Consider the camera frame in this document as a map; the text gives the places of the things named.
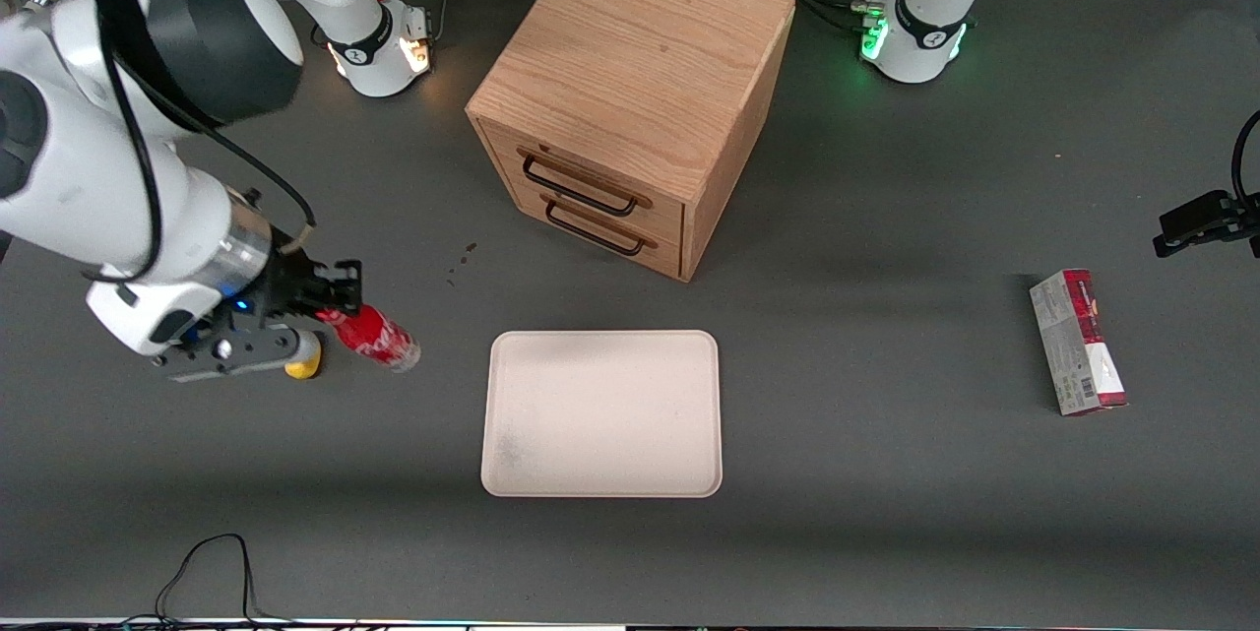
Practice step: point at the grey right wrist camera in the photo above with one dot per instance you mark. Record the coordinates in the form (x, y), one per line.
(231, 352)

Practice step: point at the wooden two-drawer cabinet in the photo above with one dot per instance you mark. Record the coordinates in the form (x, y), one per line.
(630, 50)

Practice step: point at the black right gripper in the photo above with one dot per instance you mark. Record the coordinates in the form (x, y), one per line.
(291, 283)

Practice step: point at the beige rectangular plastic tray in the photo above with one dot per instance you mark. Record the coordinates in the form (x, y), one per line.
(600, 414)

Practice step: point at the yellow lemon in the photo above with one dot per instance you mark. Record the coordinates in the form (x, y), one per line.
(311, 367)

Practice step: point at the red coke bottle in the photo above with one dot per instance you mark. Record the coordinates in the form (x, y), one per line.
(379, 338)

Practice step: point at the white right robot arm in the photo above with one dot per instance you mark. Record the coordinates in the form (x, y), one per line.
(79, 168)

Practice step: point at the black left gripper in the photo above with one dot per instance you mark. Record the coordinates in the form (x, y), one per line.
(1213, 217)

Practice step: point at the red and grey carton box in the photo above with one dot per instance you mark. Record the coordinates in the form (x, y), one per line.
(1078, 346)

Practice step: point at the narrow wooden drawer front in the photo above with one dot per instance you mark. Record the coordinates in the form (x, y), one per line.
(610, 252)

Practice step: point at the wide wooden drawer front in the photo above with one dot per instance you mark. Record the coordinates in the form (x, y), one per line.
(591, 168)

